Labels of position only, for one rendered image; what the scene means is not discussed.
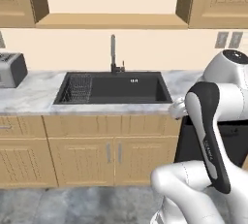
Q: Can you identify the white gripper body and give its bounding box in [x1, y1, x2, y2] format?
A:
[168, 96, 189, 121]

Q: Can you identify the grey cupboard door handle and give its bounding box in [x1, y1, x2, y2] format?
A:
[116, 142, 124, 164]
[106, 142, 112, 164]

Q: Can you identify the light wood valance board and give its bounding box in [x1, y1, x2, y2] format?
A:
[35, 13, 189, 30]

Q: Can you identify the black kitchen sink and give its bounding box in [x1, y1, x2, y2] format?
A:
[52, 71, 174, 106]

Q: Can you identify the light wood cupboard door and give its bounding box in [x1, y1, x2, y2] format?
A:
[0, 138, 59, 189]
[113, 135, 179, 186]
[47, 136, 115, 188]

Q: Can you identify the light wood fixed front panel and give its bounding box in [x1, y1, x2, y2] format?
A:
[43, 114, 123, 138]
[121, 114, 182, 138]

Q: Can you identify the light wood drawer front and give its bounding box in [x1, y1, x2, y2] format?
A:
[0, 115, 47, 140]

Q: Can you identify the black dishwasher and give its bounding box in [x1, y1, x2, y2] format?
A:
[174, 115, 248, 169]

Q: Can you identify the grey and black toaster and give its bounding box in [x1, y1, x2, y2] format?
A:
[0, 51, 29, 89]

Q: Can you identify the grey and black tap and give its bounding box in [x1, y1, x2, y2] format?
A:
[109, 34, 126, 74]

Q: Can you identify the black wire dish rack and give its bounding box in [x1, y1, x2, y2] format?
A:
[60, 74, 93, 104]

